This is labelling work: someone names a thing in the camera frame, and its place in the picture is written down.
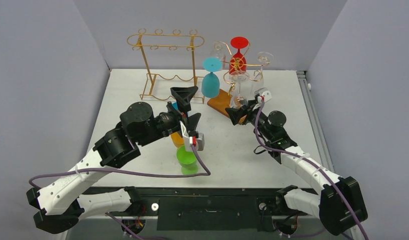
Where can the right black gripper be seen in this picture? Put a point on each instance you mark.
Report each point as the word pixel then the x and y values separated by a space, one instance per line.
pixel 246 111

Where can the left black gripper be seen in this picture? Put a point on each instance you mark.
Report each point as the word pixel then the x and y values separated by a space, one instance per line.
pixel 183 97

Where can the clear wine glass front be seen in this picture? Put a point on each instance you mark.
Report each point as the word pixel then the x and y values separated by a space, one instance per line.
pixel 238 98

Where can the teal plastic goblet front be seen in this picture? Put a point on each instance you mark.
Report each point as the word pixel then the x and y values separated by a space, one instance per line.
pixel 211 84

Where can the clear wine glass amber tint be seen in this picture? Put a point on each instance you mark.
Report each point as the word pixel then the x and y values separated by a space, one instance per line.
pixel 265 58

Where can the red plastic goblet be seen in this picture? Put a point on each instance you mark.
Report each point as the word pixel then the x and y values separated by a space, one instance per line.
pixel 238 61

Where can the clear glass tumbler goblet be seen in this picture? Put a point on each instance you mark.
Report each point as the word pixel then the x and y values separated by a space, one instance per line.
pixel 218 52

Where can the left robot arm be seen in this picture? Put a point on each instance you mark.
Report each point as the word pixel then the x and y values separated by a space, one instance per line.
pixel 63 203

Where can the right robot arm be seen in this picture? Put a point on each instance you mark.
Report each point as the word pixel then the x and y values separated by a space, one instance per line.
pixel 337 202

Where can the gold tree rack wooden base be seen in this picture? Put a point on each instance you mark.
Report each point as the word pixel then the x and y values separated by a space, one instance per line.
pixel 221 102

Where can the orange plastic goblet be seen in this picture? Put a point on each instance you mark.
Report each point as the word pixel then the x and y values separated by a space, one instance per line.
pixel 177 139

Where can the green plastic goblet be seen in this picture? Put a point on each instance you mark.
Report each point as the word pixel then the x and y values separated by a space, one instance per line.
pixel 187 161

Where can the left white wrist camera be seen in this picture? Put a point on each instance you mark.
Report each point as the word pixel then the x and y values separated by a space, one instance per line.
pixel 191 138

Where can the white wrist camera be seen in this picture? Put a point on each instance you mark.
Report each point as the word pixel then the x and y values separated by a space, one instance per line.
pixel 191 138
pixel 262 95

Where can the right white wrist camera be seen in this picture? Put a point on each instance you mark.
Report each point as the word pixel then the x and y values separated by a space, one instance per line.
pixel 262 95

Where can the gold rectangular wire glass rack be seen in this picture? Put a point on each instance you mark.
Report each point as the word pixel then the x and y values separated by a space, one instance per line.
pixel 173 41

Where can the aluminium rail frame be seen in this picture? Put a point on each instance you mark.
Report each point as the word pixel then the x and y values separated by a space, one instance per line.
pixel 227 153

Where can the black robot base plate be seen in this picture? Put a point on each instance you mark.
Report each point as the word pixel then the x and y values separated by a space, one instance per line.
pixel 208 209

